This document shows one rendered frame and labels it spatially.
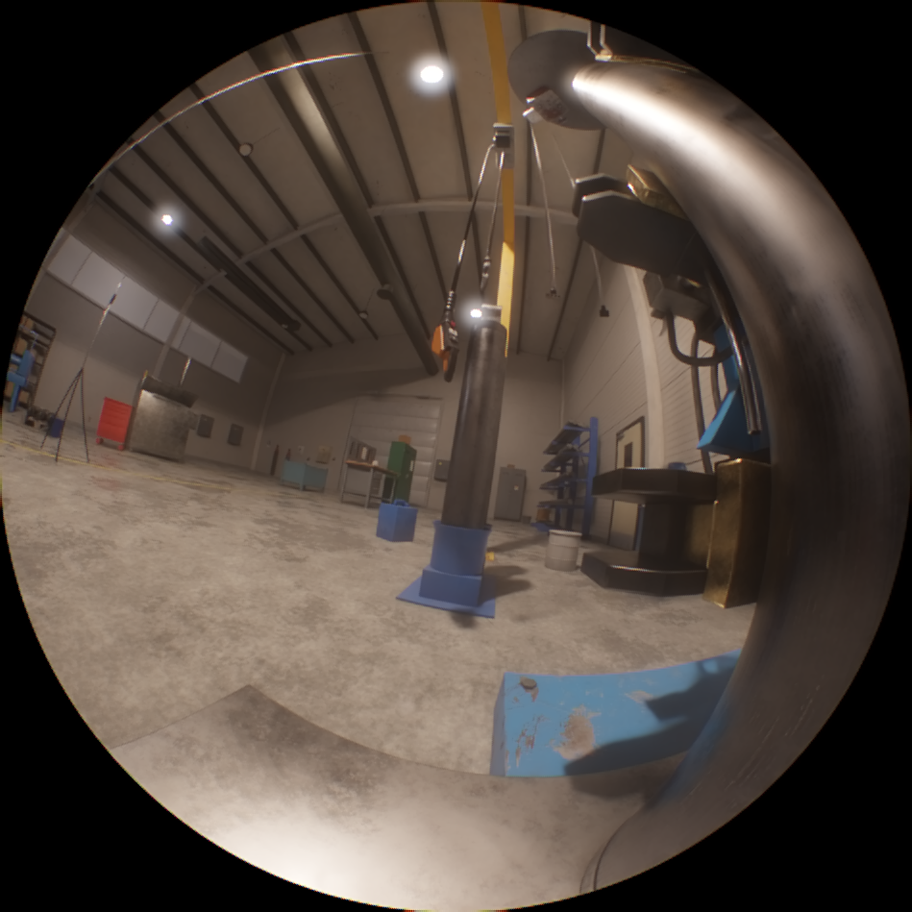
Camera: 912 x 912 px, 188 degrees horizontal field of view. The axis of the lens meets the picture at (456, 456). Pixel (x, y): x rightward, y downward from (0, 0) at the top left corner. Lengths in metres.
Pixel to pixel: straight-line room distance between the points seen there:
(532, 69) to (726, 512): 1.62
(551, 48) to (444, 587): 2.46
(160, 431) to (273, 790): 7.52
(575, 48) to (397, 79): 5.87
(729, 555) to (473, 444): 1.19
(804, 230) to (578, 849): 0.48
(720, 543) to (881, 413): 0.15
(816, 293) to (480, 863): 0.45
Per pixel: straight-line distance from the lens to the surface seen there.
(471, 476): 1.27
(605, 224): 0.49
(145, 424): 7.59
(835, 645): 0.16
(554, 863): 0.38
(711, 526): 0.25
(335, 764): 0.40
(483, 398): 1.36
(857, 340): 0.16
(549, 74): 1.63
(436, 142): 7.36
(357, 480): 5.96
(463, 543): 1.25
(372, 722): 0.66
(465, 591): 1.29
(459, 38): 6.90
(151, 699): 0.71
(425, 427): 11.40
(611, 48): 0.43
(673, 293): 0.63
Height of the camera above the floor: 0.49
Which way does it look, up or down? 9 degrees up
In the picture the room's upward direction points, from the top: 9 degrees clockwise
